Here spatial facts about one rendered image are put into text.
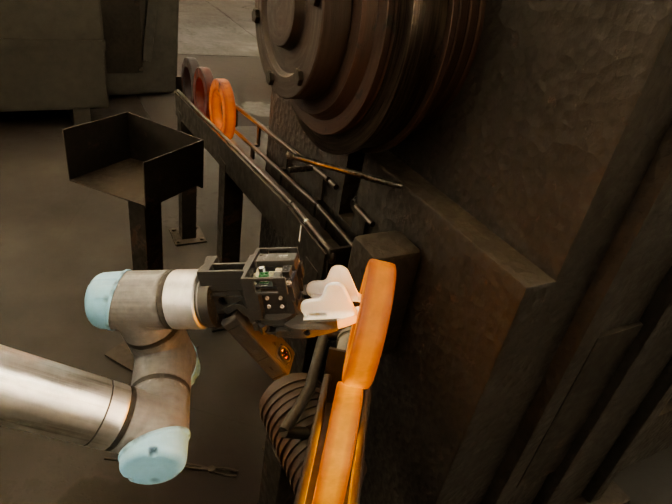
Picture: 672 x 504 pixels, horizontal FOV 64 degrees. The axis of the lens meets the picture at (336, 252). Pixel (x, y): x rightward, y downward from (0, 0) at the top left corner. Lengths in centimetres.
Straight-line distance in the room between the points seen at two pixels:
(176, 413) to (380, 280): 29
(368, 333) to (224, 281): 18
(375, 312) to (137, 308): 29
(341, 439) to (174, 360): 25
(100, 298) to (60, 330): 124
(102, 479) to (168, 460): 89
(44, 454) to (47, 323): 52
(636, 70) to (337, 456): 54
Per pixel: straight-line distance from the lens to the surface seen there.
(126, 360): 179
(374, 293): 59
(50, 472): 159
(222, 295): 66
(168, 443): 66
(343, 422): 62
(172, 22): 393
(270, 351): 69
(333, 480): 62
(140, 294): 68
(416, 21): 77
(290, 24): 89
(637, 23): 72
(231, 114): 165
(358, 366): 60
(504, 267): 79
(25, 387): 64
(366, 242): 89
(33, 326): 198
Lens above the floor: 126
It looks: 32 degrees down
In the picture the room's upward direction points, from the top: 10 degrees clockwise
